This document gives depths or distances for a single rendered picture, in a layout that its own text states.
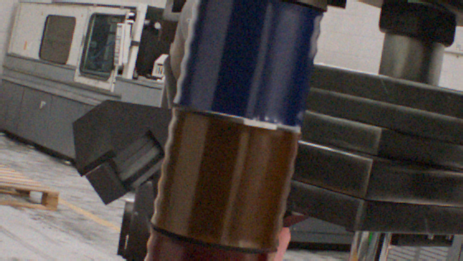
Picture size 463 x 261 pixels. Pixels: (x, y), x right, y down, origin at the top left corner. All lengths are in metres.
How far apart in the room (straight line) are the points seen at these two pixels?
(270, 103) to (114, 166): 0.36
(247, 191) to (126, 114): 0.37
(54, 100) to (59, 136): 0.45
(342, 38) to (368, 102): 9.66
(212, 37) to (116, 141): 0.36
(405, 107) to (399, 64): 0.04
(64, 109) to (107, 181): 9.83
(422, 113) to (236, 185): 0.25
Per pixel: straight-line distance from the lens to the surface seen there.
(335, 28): 10.32
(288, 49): 0.28
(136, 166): 0.64
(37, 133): 10.98
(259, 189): 0.29
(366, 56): 9.92
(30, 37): 11.63
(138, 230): 0.95
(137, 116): 0.65
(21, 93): 11.51
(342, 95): 0.56
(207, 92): 0.28
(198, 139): 0.28
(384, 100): 0.54
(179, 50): 0.65
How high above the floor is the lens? 1.17
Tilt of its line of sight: 3 degrees down
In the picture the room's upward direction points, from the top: 11 degrees clockwise
